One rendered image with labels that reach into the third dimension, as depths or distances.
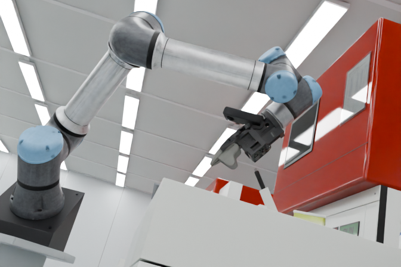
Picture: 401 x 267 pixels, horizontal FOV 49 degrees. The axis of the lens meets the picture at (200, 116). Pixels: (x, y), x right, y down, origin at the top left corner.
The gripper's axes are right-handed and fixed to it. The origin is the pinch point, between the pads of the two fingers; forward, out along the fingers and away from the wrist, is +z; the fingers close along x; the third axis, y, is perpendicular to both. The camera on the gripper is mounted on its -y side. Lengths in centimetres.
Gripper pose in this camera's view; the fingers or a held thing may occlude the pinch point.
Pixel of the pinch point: (212, 160)
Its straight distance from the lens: 120.7
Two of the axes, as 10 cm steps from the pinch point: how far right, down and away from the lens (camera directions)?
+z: -7.7, 6.3, -0.6
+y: 5.9, 6.8, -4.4
